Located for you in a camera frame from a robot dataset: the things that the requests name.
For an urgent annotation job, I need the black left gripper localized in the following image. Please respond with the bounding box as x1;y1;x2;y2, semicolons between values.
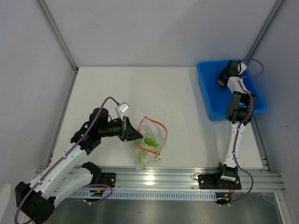
99;116;142;141

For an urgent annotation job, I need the orange yellow mango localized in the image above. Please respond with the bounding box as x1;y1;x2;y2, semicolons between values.
218;79;227;86

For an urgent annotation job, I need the green grape bunch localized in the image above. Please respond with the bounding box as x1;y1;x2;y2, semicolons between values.
144;138;159;148

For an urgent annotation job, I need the clear zip bag orange zipper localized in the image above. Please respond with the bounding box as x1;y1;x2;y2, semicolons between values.
132;116;168;169

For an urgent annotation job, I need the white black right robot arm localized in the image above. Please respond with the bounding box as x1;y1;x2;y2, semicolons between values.
213;60;256;188

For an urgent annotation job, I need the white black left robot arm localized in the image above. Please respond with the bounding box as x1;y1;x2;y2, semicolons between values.
15;103;143;224

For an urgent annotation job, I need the blue plastic bin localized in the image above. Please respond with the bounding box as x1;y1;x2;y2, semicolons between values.
196;59;267;121

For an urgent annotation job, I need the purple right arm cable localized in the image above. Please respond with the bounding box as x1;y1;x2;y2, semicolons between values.
219;58;265;207

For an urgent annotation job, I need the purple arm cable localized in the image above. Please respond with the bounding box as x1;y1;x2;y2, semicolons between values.
219;58;265;207
14;97;121;224

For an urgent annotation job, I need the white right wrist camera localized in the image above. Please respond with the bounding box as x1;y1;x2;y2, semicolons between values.
238;60;247;75

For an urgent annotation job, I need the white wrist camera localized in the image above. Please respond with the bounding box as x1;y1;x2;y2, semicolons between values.
238;60;247;75
115;102;129;121

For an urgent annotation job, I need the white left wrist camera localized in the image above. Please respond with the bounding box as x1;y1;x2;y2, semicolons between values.
115;102;129;121

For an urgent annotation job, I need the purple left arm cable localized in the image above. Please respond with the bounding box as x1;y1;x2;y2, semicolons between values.
14;97;121;224

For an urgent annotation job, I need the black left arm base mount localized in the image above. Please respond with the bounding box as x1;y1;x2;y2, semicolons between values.
81;161;116;188

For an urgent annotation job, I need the white slotted cable duct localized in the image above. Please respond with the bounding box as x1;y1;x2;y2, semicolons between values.
69;189;217;201

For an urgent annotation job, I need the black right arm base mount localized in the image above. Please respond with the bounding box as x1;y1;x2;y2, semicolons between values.
193;173;242;190

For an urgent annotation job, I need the aluminium extrusion rail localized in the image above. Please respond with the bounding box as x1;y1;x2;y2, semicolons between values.
102;167;286;193

